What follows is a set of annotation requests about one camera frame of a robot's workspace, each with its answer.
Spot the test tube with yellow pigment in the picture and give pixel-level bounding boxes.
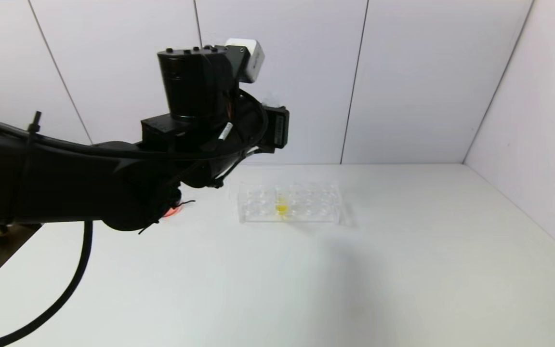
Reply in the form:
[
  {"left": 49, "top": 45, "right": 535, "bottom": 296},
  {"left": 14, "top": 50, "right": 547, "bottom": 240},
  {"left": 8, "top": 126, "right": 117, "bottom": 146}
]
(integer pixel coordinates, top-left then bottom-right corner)
[{"left": 275, "top": 186, "right": 289, "bottom": 218}]

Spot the clear acrylic test tube rack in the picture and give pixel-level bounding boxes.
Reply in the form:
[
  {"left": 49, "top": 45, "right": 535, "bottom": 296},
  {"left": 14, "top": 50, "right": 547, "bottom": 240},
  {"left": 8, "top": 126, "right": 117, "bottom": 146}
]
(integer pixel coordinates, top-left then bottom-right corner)
[{"left": 238, "top": 181, "right": 344, "bottom": 225}]

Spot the clear glass beaker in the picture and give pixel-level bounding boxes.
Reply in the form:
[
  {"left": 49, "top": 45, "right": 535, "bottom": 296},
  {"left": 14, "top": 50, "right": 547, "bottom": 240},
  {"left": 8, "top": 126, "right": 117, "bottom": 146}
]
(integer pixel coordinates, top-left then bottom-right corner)
[{"left": 162, "top": 200, "right": 185, "bottom": 219}]

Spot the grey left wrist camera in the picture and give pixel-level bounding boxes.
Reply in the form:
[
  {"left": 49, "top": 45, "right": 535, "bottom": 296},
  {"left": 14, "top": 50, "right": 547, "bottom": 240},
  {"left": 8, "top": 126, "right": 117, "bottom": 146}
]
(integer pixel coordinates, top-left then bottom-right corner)
[{"left": 225, "top": 39, "right": 265, "bottom": 84}]

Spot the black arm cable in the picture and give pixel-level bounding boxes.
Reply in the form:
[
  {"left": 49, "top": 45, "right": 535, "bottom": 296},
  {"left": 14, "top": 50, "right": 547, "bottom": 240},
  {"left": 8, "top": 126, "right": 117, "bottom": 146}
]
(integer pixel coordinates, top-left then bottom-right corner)
[{"left": 0, "top": 221, "right": 94, "bottom": 347}]

